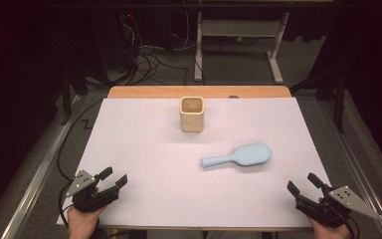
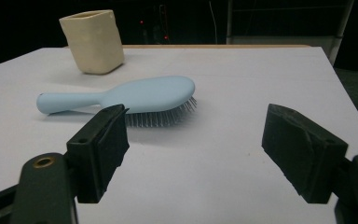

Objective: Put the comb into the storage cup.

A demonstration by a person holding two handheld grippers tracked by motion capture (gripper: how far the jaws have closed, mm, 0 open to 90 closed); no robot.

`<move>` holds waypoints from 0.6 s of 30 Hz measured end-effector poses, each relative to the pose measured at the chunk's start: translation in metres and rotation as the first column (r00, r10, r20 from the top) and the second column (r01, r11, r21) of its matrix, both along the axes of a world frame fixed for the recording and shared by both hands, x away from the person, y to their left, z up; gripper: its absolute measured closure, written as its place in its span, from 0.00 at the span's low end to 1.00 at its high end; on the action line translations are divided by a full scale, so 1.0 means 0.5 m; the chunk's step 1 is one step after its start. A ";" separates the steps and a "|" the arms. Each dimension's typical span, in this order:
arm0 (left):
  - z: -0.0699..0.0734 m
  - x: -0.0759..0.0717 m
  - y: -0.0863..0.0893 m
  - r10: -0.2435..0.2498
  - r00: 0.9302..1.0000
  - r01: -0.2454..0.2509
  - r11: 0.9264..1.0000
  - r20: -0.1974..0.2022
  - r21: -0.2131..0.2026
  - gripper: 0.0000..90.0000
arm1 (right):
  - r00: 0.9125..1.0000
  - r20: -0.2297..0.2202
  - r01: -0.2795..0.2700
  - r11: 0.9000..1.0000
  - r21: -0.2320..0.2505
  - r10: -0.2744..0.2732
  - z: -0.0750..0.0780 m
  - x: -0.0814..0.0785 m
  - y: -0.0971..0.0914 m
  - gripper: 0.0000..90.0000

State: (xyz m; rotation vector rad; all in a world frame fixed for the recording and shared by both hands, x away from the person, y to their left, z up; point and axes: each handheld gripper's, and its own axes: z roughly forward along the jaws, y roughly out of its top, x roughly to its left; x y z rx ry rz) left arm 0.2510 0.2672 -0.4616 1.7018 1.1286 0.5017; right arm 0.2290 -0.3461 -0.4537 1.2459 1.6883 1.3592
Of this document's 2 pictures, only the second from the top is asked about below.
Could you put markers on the cream square cup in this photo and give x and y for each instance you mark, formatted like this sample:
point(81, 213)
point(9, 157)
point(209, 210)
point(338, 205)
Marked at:
point(94, 43)

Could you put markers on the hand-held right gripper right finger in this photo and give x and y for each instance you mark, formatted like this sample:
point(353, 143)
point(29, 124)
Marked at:
point(298, 149)

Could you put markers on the white metal desk frame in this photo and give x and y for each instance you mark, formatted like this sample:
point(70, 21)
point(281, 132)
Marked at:
point(279, 39)

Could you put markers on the light blue hairbrush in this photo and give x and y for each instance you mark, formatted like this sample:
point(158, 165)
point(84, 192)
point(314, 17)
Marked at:
point(155, 93)

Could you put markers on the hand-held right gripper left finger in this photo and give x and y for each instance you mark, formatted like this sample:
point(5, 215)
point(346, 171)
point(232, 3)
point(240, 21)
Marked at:
point(93, 155)

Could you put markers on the white table cover sheet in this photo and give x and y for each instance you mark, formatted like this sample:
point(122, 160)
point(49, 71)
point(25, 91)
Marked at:
point(214, 174)

